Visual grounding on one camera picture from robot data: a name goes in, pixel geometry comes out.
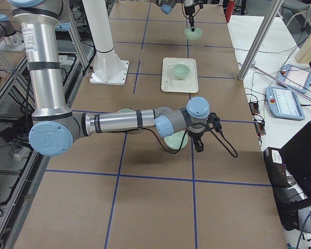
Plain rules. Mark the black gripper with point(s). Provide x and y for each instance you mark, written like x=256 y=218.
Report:
x=189 y=11
x=197 y=135

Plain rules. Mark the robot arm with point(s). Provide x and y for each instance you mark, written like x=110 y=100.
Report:
x=168 y=5
x=56 y=126

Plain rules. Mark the red cylinder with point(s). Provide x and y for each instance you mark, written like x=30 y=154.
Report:
x=229 y=10

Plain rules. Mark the green bowl on tray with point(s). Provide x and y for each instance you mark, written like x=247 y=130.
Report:
x=181 y=71

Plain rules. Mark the cream bear tray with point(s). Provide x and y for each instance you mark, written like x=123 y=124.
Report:
x=170 y=84

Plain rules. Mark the green bowl with ice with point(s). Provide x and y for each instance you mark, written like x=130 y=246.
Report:
x=126 y=110

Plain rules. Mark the black box device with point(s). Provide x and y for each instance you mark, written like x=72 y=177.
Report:
x=276 y=169

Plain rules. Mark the teach pendant near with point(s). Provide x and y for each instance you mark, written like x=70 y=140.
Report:
x=283 y=103

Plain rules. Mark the teach pendant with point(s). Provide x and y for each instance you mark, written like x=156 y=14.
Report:
x=296 y=77
x=283 y=103

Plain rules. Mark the black monitor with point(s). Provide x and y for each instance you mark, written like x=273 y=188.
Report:
x=296 y=155

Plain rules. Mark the teach pendant far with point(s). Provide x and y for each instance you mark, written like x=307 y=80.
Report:
x=296 y=77

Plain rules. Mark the aluminium frame post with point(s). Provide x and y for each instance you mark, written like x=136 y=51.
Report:
x=260 y=36

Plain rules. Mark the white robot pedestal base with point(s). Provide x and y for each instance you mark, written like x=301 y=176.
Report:
x=108 y=68

